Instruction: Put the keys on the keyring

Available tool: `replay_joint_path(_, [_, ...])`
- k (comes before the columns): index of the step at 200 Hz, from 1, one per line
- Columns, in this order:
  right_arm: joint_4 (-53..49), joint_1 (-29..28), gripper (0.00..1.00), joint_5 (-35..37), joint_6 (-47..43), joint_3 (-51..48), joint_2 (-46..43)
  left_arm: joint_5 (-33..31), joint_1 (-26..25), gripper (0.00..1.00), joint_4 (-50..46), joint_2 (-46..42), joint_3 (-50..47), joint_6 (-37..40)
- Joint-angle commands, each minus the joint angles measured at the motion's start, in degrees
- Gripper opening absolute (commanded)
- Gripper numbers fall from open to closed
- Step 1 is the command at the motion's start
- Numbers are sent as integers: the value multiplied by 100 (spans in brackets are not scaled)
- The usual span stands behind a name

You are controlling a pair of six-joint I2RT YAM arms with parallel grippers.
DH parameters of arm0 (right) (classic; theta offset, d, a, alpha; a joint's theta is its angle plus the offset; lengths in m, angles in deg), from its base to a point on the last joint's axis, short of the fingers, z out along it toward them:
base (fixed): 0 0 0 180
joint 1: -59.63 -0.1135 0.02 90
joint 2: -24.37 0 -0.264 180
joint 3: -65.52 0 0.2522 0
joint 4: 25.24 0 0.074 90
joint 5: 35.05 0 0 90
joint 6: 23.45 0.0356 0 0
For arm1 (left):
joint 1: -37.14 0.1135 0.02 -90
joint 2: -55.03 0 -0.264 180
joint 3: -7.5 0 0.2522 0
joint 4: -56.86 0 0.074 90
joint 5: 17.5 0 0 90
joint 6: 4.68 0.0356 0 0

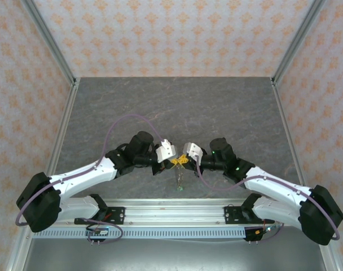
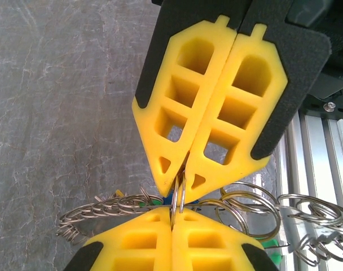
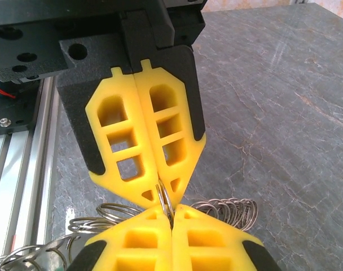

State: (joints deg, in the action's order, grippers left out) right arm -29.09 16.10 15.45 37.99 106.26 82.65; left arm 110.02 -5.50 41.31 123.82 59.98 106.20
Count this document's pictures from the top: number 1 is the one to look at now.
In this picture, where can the grey metal panel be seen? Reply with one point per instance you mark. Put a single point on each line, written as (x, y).
(174, 254)

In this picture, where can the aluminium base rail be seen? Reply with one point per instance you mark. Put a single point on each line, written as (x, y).
(174, 211)

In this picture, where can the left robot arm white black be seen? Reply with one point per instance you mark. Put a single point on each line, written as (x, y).
(84, 176)

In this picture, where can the aluminium table side rail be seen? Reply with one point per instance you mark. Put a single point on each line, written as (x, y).
(281, 113)
(70, 98)

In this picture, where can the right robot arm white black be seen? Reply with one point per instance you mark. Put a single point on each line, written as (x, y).
(276, 186)

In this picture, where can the black mounting plate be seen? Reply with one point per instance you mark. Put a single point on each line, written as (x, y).
(230, 214)
(118, 214)

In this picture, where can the clear plastic bag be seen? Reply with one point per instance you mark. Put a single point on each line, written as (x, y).
(179, 178)

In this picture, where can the aluminium frame post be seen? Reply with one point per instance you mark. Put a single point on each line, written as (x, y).
(50, 42)
(296, 42)

